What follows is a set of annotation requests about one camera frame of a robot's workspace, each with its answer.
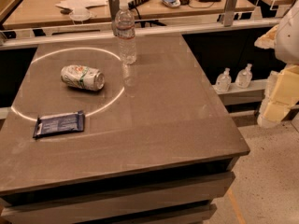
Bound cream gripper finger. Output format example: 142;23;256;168
257;64;299;128
254;25;278;49

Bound clear plastic water bottle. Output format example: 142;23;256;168
115;1;136;64

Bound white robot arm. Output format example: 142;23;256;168
254;1;299;128

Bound blue white cloth mask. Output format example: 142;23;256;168
161;0;180;7

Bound crushed white soda can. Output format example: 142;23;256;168
61;65;105;91

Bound white face mask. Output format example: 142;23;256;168
69;7;92;21

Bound white papers on desk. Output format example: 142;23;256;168
56;0;107;9

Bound blue snack wrapper packet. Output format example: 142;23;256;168
33;110;85;139

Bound wooden background desk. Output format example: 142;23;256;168
2;0;257;30

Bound grey metal post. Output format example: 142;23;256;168
222;0;237;27

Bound dark grey small post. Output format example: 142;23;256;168
108;0;120;35

